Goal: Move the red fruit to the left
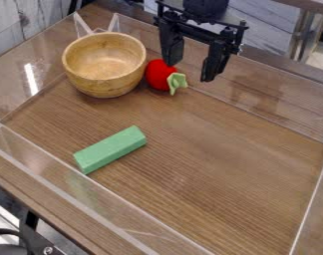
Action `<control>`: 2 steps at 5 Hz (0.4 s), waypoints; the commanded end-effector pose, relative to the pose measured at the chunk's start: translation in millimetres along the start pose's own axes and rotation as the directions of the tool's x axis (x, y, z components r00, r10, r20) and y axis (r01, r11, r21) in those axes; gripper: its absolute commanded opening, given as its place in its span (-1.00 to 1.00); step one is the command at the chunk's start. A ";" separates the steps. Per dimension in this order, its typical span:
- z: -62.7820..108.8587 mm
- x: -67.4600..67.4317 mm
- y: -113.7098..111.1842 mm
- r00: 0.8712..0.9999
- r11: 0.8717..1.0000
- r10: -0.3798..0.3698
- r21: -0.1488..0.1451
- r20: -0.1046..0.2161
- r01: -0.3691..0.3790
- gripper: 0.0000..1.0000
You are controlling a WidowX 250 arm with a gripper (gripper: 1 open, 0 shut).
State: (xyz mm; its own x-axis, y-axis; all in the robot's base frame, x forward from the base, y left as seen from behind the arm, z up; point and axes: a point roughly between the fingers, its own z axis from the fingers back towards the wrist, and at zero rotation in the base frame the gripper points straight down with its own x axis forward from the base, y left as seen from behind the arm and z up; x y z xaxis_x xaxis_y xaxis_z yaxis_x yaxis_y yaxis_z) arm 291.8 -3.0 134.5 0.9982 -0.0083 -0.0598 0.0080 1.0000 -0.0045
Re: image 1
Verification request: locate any black table clamp bracket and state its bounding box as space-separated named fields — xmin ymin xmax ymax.
xmin=0 ymin=208 xmax=68 ymax=255

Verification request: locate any wooden bowl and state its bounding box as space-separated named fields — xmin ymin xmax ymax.
xmin=62 ymin=32 xmax=147 ymax=99

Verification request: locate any green rectangular block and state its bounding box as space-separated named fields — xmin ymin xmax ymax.
xmin=74 ymin=126 xmax=147 ymax=174

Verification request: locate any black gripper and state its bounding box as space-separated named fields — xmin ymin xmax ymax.
xmin=155 ymin=0 xmax=248 ymax=82

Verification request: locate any clear acrylic tray wall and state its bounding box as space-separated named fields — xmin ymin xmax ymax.
xmin=0 ymin=20 xmax=323 ymax=255

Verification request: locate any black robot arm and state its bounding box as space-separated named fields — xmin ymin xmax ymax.
xmin=155 ymin=0 xmax=248 ymax=82

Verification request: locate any metal table leg background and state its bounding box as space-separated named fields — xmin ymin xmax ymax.
xmin=289 ymin=10 xmax=314 ymax=62

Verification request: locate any red plush fruit green leaf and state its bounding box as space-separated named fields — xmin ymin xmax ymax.
xmin=145 ymin=59 xmax=187 ymax=96

